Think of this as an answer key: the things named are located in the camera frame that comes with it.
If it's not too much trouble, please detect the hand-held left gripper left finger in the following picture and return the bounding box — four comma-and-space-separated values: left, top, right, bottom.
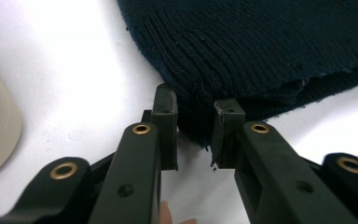
88, 82, 180, 224

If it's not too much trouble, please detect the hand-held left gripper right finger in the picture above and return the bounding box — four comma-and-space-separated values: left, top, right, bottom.
210, 98, 358, 224

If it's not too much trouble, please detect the black knit vest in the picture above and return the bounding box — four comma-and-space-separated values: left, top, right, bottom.
116, 0, 358, 147

